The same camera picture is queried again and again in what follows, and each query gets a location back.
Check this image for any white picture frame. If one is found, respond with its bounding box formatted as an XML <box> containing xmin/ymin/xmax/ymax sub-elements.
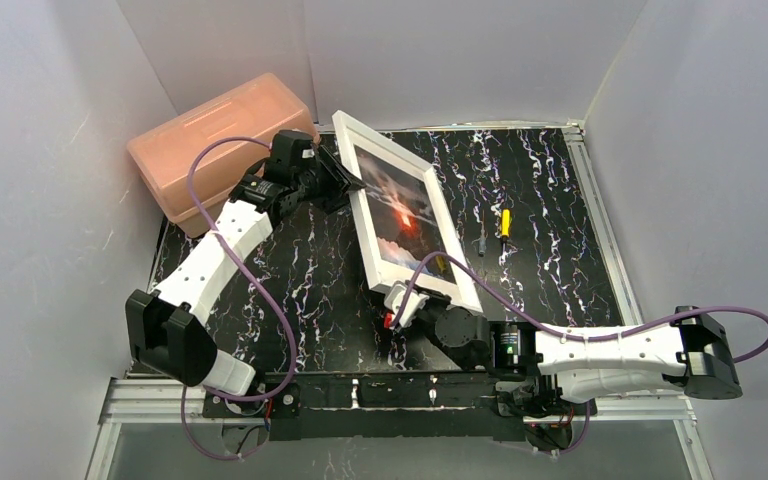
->
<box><xmin>331</xmin><ymin>109</ymin><xmax>485</xmax><ymax>315</ymax></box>

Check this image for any yellow handled screwdriver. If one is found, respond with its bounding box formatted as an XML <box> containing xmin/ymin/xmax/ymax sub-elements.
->
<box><xmin>499</xmin><ymin>208</ymin><xmax>511</xmax><ymax>252</ymax></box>

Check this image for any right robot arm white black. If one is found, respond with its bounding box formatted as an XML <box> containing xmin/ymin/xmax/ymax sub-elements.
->
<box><xmin>414</xmin><ymin>302</ymin><xmax>743</xmax><ymax>404</ymax></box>

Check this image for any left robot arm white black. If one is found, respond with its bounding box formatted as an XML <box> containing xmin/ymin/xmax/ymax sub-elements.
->
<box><xmin>125</xmin><ymin>130</ymin><xmax>364</xmax><ymax>402</ymax></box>

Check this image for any translucent orange plastic box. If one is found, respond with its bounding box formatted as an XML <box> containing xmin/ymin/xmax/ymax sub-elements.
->
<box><xmin>127</xmin><ymin>73</ymin><xmax>319</xmax><ymax>238</ymax></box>

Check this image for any small grey pen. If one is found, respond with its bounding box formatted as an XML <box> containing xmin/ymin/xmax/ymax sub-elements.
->
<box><xmin>477</xmin><ymin>225</ymin><xmax>487</xmax><ymax>257</ymax></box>

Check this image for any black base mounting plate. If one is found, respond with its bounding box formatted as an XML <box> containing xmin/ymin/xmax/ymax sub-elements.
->
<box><xmin>202</xmin><ymin>370</ymin><xmax>597</xmax><ymax>444</ymax></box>

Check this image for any sunset photo in frame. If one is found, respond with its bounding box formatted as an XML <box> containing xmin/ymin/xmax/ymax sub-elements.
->
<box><xmin>354</xmin><ymin>144</ymin><xmax>458</xmax><ymax>287</ymax></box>

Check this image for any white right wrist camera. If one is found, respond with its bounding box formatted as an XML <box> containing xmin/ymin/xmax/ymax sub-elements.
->
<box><xmin>384</xmin><ymin>281</ymin><xmax>429</xmax><ymax>331</ymax></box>

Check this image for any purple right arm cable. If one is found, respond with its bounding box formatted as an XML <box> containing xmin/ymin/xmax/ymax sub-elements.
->
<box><xmin>400</xmin><ymin>250</ymin><xmax>768</xmax><ymax>457</ymax></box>

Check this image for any aluminium right side rail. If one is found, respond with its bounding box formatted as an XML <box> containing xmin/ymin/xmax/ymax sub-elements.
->
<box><xmin>561</xmin><ymin>124</ymin><xmax>645</xmax><ymax>326</ymax></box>

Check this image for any aluminium rail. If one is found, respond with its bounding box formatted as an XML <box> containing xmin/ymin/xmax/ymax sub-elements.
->
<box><xmin>561</xmin><ymin>124</ymin><xmax>645</xmax><ymax>326</ymax></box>
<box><xmin>99</xmin><ymin>374</ymin><xmax>698</xmax><ymax>425</ymax></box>

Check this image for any aluminium front rail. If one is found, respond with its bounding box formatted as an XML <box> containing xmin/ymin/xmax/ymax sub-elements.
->
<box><xmin>99</xmin><ymin>374</ymin><xmax>698</xmax><ymax>425</ymax></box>

